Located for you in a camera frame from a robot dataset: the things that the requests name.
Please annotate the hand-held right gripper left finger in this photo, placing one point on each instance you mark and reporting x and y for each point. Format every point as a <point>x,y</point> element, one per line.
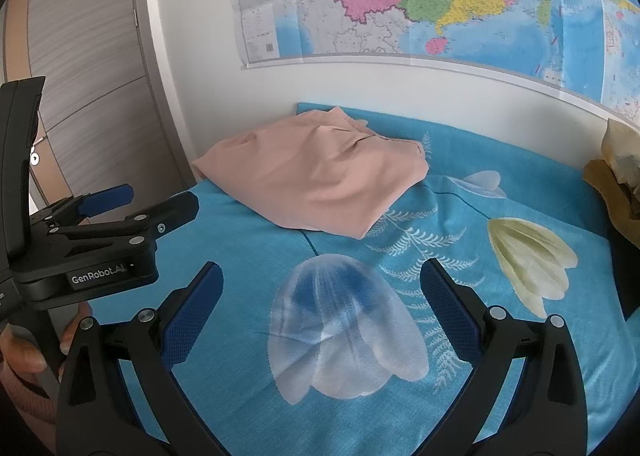
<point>192,316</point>

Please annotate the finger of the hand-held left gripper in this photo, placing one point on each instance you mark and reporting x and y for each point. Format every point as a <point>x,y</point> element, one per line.
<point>170,213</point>
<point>110,197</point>

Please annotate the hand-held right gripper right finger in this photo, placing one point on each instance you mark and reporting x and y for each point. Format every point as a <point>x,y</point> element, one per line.
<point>450,316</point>

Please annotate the pink jacket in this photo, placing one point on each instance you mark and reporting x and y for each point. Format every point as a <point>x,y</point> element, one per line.
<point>310,175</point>

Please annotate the person's left hand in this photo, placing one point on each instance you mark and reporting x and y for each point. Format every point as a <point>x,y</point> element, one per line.
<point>20,353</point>

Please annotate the blue floral bed sheet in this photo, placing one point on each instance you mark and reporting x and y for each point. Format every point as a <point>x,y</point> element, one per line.
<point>240,256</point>

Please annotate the brown wooden wardrobe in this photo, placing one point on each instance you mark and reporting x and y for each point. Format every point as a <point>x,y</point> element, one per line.
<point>90,60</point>

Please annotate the black garment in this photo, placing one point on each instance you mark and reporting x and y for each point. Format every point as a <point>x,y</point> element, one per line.
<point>627,276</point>

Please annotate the mustard brown garment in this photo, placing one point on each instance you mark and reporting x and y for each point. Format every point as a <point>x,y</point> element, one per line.
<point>607,188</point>

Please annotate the cream garment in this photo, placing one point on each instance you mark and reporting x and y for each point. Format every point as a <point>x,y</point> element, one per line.
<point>625,150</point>

